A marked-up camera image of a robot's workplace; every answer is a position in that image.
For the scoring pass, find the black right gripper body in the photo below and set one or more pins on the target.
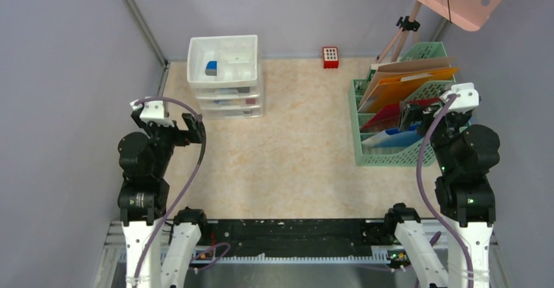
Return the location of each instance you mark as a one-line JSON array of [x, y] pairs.
[[445, 128]]

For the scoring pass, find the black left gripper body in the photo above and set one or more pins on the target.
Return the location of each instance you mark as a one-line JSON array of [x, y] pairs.
[[166, 137]]

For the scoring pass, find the red plastic folder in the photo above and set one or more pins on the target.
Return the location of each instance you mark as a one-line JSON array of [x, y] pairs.
[[388, 117]]

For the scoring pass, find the green plastic file rack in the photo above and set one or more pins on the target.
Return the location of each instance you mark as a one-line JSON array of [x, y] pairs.
[[400, 156]]

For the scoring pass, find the orange folder binder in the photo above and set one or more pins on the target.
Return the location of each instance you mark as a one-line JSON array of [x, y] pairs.
[[387, 88]]

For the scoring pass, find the white plastic drawer organizer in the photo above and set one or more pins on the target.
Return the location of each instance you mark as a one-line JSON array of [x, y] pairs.
[[239, 65]]

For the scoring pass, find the black marker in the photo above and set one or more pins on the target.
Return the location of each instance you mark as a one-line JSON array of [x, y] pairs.
[[232, 91]]

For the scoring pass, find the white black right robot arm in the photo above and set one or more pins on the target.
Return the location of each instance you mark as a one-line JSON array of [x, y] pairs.
[[466, 202]]

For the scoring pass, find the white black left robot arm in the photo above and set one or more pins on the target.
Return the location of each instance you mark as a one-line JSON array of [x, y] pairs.
[[143, 212]]

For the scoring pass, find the blue file folder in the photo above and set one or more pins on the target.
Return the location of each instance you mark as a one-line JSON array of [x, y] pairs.
[[393, 138]]

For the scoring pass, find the blue grey eraser block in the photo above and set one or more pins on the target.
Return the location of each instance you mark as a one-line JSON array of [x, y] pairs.
[[211, 68]]

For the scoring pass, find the red grid pen holder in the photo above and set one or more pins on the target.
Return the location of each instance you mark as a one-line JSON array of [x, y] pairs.
[[330, 57]]

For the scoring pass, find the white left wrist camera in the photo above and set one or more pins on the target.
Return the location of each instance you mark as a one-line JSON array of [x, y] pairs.
[[152, 111]]

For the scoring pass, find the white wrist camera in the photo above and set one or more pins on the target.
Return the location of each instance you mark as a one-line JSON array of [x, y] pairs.
[[466, 99], [152, 111]]

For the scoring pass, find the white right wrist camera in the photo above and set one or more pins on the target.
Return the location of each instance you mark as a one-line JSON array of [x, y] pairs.
[[466, 99]]

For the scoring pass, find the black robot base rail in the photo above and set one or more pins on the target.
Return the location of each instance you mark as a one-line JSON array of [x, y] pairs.
[[310, 238]]

